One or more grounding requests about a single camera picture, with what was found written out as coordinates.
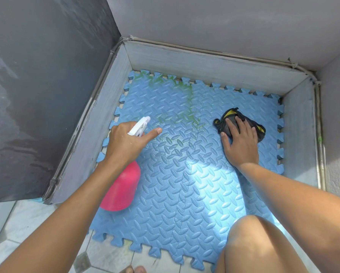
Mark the pink spray bottle white trigger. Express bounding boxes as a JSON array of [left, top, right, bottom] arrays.
[[99, 116, 151, 212]]

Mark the person's right leg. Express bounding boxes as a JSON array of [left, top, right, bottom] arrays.
[[215, 215, 310, 273]]

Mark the person's right hand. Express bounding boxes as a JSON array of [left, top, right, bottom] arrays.
[[220, 116, 260, 168]]

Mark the person's left forearm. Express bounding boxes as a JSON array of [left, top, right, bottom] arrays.
[[0, 163, 122, 273]]

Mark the person's left hand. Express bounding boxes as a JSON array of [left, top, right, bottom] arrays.
[[104, 121, 163, 168]]

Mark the dark grey yellow-trimmed cloth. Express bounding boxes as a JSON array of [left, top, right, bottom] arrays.
[[213, 107, 267, 143]]

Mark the grey wall pipe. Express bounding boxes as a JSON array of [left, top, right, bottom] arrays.
[[43, 35, 327, 204]]

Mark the person's right forearm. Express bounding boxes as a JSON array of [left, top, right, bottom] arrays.
[[238, 163, 340, 273]]

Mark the blue foam puzzle mat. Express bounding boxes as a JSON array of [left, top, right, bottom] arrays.
[[90, 69, 286, 272]]

